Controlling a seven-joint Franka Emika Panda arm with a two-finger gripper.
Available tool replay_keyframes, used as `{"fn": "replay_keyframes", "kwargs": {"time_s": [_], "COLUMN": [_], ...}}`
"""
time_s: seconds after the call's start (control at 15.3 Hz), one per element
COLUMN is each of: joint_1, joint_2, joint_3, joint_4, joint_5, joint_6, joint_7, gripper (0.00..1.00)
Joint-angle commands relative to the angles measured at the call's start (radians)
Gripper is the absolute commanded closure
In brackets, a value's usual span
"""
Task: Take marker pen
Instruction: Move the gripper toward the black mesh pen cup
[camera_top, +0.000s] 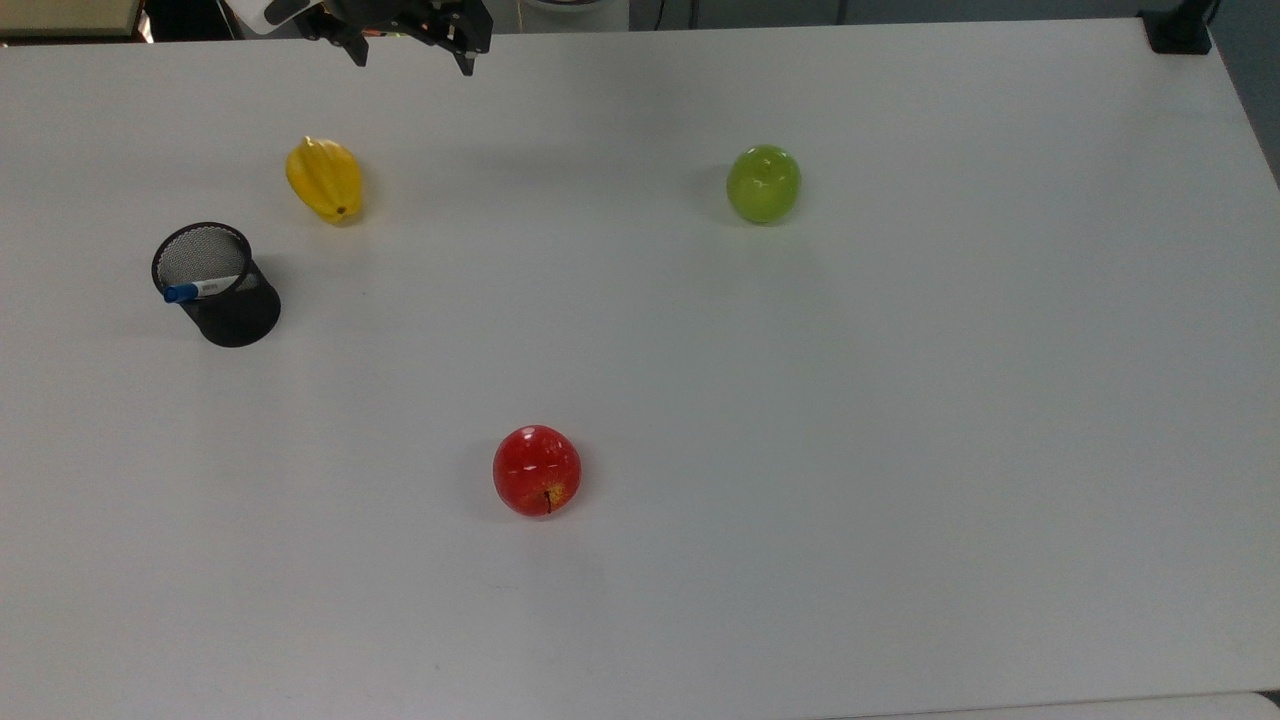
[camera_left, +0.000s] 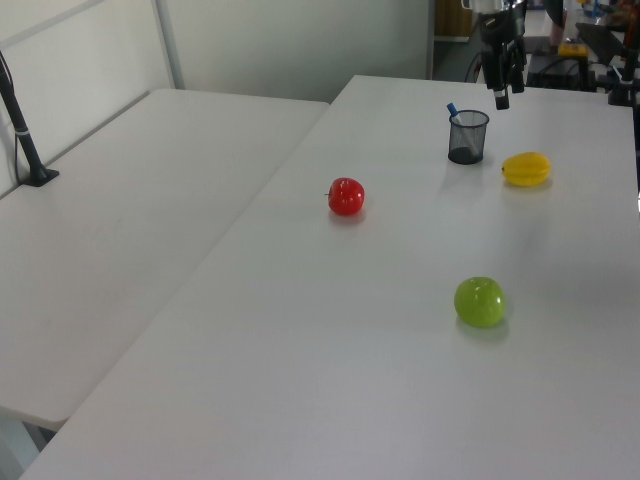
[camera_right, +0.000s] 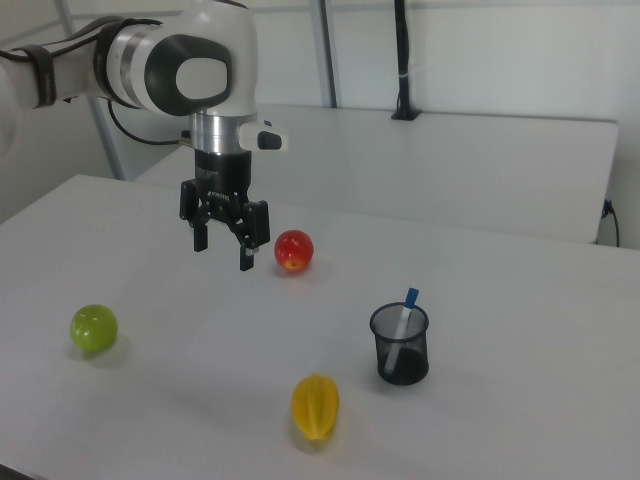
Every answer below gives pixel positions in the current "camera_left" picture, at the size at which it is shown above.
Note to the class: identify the white marker pen blue cap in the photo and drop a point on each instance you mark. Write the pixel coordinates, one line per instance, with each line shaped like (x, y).
(453, 111)

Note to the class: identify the black clamp stand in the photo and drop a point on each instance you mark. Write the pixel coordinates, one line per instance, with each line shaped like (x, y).
(625, 80)

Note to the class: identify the white side table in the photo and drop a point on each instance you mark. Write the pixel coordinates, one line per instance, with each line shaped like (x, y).
(125, 225)

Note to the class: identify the red apple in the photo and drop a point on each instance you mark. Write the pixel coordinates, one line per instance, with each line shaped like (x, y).
(346, 196)

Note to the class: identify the black camera pole with base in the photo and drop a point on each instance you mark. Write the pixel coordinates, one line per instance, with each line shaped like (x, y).
(20, 130)

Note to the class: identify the black mesh pen cup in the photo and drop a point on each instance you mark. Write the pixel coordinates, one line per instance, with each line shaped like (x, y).
(467, 145)

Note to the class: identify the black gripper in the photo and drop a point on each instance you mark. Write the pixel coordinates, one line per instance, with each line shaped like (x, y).
(502, 27)

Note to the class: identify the green apple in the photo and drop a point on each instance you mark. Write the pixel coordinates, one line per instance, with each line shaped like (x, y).
(480, 302)

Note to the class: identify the yellow starfruit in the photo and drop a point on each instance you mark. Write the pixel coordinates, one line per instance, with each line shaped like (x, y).
(526, 170)

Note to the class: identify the black slanted panel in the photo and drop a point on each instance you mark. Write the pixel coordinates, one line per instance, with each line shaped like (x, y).
(600, 42)

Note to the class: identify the yellow box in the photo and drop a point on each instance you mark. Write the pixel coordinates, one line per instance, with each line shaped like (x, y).
(572, 50)

